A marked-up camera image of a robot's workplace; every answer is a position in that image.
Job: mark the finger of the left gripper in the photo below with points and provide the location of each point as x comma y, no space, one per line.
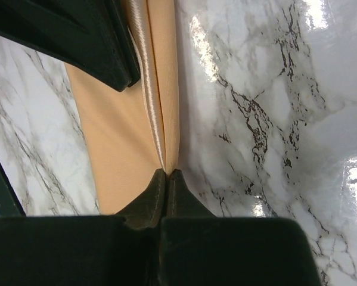
90,35

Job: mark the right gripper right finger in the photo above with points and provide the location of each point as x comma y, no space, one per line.
198,248

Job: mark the orange cloth napkin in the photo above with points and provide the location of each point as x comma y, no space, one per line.
133,133

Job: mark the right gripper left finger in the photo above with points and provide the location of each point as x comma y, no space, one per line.
116,249

